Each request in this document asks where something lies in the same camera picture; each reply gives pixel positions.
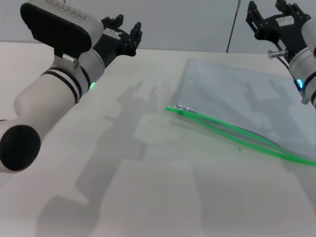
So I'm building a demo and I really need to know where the transparent green-zip document bag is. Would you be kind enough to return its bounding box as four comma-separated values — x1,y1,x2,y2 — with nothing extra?
164,58,316,166

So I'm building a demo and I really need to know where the silver connector with cable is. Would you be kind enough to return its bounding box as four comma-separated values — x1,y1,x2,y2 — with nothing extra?
268,50,291,70

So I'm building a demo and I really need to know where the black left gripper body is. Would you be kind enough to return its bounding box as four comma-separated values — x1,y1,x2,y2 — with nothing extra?
95,27,137,69

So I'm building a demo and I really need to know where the left wrist camera housing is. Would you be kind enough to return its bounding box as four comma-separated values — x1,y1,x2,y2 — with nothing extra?
19,0,103,60

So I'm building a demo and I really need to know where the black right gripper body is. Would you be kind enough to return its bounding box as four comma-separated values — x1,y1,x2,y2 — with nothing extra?
255,12,311,57

